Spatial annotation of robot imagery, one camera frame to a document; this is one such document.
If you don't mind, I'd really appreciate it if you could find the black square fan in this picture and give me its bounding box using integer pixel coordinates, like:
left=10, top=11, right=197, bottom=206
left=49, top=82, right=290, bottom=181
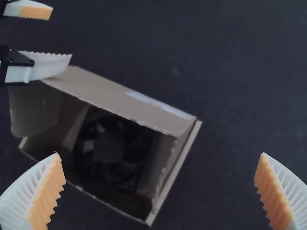
left=71, top=106, right=154, bottom=192

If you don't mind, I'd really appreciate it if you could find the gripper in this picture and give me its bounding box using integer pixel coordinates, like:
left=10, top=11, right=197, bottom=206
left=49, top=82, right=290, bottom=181
left=0, top=0, right=73, bottom=88

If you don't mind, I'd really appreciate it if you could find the cardboard box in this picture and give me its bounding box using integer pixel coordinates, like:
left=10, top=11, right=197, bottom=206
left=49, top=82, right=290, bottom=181
left=9, top=66, right=203, bottom=227

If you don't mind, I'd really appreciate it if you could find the black mat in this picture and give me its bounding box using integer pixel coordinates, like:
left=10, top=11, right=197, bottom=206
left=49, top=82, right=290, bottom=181
left=0, top=0, right=307, bottom=230

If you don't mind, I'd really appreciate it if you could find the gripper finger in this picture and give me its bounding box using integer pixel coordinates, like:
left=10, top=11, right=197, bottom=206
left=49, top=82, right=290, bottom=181
left=253, top=151, right=307, bottom=230
left=0, top=151, right=67, bottom=230

